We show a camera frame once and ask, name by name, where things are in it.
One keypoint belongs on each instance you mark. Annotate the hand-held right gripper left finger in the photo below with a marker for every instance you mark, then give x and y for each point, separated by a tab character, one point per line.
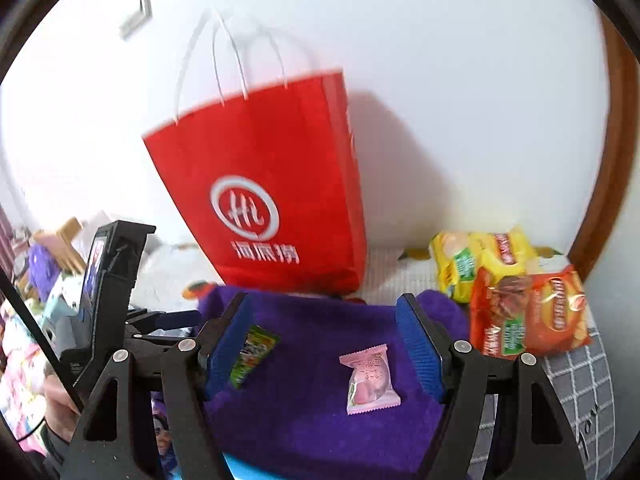
231	347

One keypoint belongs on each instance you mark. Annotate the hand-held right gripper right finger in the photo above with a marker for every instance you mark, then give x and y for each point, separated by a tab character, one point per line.
421	352

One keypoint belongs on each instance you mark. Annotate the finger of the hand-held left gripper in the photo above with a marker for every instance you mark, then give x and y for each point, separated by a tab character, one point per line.
162	320

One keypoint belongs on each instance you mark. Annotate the small green candy packet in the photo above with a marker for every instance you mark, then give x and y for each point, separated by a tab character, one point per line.
252	355

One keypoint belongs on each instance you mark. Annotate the pale pink candy packet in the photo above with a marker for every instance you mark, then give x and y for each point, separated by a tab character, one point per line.
370	385

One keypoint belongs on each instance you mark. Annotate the red paper bag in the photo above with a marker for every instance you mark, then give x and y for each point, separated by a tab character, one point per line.
260	160

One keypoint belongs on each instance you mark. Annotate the person's left hand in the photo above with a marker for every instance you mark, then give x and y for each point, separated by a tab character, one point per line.
60	405

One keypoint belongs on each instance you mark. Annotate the wooden furniture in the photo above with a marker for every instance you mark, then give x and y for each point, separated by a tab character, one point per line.
62	245

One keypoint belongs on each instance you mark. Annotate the colourful clutter pile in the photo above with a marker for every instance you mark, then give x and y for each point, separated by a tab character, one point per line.
25	360

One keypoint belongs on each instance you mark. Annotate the purple cloth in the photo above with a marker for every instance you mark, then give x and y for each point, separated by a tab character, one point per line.
310	410

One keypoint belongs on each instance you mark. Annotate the yellow chips bag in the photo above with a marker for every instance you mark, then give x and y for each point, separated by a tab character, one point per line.
480	260

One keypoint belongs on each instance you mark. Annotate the orange chips bag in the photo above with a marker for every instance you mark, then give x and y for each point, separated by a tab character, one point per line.
540	320

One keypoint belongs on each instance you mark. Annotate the grey checked star blanket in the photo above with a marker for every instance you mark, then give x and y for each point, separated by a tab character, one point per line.
575	390

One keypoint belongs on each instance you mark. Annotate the brown door frame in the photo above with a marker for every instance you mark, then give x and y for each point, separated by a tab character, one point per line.
607	160

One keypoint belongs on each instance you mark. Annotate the grey wall fixture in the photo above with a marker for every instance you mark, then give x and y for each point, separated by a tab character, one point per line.
136	14

